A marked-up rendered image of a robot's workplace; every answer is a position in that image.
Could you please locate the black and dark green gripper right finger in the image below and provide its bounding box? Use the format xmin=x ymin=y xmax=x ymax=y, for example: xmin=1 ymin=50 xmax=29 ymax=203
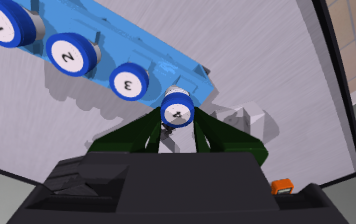
xmin=193 ymin=106 xmax=269 ymax=167

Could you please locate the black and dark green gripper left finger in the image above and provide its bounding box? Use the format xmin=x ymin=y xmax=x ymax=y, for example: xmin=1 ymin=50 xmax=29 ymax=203
xmin=87 ymin=106 xmax=162 ymax=153

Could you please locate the blue screw cap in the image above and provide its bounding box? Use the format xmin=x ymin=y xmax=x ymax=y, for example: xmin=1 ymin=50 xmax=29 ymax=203
xmin=46 ymin=32 xmax=97 ymax=77
xmin=0 ymin=0 xmax=36 ymax=48
xmin=109 ymin=62 xmax=149 ymax=101
xmin=160 ymin=92 xmax=195 ymax=128

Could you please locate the blue tube rack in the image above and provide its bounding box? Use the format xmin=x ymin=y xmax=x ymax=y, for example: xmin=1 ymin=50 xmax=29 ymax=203
xmin=13 ymin=0 xmax=214 ymax=109

